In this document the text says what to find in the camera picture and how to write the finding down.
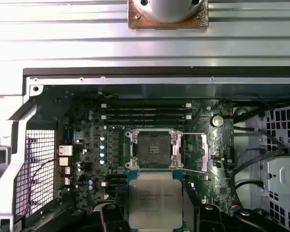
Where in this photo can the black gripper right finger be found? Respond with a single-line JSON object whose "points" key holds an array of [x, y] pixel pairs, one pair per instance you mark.
{"points": [[207, 220]]}

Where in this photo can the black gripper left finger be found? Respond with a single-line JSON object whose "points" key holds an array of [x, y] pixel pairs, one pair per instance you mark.
{"points": [[111, 220]]}

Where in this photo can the silver-topped CPU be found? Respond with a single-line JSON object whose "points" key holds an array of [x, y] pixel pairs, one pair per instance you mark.
{"points": [[154, 198]]}

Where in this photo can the metal socket cover frame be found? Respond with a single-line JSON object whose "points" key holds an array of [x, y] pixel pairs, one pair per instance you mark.
{"points": [[205, 149]]}

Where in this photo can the CPU socket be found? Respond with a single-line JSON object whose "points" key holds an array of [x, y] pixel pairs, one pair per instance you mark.
{"points": [[154, 148]]}

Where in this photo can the RAM slot with black clips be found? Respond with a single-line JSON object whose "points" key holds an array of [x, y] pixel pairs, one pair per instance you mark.
{"points": [[145, 111], [145, 123]]}

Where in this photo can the RAM slot with white clips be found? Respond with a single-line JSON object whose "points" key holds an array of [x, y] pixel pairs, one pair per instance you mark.
{"points": [[145, 105], [145, 117]]}

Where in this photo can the small blue-topped capacitor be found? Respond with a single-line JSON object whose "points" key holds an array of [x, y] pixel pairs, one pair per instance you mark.
{"points": [[90, 112], [90, 187], [102, 138], [90, 117], [90, 181], [102, 146], [102, 154], [102, 162]]}

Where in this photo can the green motherboard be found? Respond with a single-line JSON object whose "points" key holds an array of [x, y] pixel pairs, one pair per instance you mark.
{"points": [[222, 174]]}

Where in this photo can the internal USB port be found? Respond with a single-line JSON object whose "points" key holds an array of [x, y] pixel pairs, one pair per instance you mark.
{"points": [[216, 159]]}

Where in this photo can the silver rear port connector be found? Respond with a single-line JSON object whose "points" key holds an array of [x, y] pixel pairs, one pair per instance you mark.
{"points": [[63, 161], [65, 149]]}

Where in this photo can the silver metal drive cage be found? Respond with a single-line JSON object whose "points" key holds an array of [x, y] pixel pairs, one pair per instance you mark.
{"points": [[287, 174]]}

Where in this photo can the round silver coin battery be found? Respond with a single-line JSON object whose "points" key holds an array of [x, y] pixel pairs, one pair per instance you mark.
{"points": [[216, 120]]}

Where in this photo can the black and silver PC case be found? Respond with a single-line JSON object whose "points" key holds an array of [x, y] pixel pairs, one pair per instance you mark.
{"points": [[135, 81]]}

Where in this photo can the square brown base plate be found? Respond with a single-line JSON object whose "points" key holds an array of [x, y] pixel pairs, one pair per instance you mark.
{"points": [[145, 25]]}

